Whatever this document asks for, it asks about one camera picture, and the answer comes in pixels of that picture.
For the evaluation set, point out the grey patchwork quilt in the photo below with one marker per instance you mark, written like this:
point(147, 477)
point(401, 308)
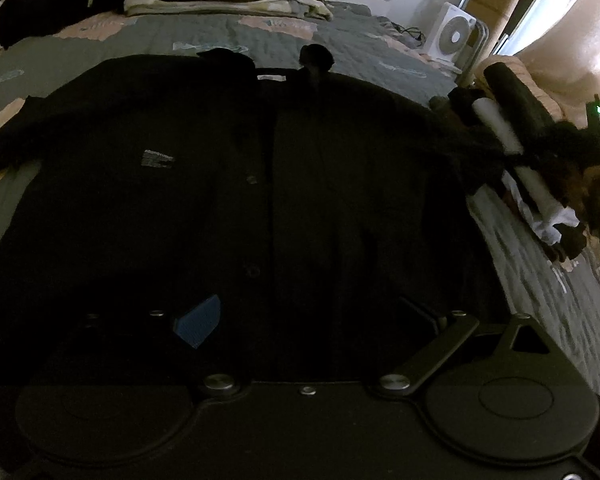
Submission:
point(180, 30)

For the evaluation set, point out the beige curtain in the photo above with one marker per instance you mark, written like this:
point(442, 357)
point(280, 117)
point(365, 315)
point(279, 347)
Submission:
point(580, 35)

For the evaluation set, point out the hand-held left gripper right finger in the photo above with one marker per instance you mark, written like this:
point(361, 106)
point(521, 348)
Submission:
point(452, 332)

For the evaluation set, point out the black button shirt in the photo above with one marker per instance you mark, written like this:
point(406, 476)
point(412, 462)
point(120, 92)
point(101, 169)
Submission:
point(180, 210)

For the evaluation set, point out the white box fan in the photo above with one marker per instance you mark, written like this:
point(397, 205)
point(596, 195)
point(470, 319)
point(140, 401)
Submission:
point(452, 35)

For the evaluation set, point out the black garment pile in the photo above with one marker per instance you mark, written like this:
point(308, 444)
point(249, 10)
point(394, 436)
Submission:
point(55, 5)

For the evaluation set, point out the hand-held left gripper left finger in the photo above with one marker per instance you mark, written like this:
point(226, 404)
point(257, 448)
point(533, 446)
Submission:
point(200, 321)

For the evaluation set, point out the pile of dark and white clothes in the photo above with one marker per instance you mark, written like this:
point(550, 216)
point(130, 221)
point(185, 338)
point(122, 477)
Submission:
point(520, 100)

